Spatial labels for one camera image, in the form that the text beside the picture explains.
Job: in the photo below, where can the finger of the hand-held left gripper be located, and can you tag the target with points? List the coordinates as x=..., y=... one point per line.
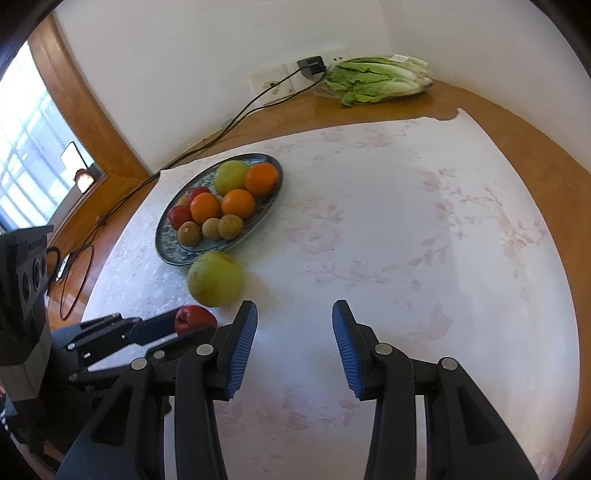
x=154, y=328
x=175, y=346

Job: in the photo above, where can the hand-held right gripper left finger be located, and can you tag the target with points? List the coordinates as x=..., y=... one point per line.
x=242, y=350

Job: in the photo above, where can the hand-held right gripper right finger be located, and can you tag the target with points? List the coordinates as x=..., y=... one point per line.
x=346, y=350

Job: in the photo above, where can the small red apple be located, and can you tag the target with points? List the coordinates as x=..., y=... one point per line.
x=198, y=191
x=179, y=216
x=196, y=318

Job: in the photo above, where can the yellow-green pear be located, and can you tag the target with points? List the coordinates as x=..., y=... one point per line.
x=214, y=279

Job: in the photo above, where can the blue patterned porcelain plate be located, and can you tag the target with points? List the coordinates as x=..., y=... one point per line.
x=171, y=249

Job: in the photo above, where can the brown longan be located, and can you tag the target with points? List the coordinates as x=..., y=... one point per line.
x=183, y=201
x=211, y=227
x=189, y=233
x=230, y=226

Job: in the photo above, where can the round orange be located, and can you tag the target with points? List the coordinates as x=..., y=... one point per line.
x=238, y=203
x=204, y=207

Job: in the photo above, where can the smooth green apple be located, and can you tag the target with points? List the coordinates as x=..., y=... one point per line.
x=229, y=177

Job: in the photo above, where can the oval orange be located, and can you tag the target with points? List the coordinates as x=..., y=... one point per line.
x=262, y=179

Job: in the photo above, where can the white floral tablecloth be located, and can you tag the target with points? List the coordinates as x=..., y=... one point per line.
x=369, y=230

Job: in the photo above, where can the window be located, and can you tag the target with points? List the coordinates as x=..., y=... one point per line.
x=23, y=161

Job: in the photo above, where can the bagged romaine lettuce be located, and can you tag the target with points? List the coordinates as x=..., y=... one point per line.
x=378, y=78

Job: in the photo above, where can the wooden window frame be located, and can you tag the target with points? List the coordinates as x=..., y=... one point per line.
x=92, y=115

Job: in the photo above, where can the black wall charger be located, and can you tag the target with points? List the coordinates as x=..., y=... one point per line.
x=311, y=67

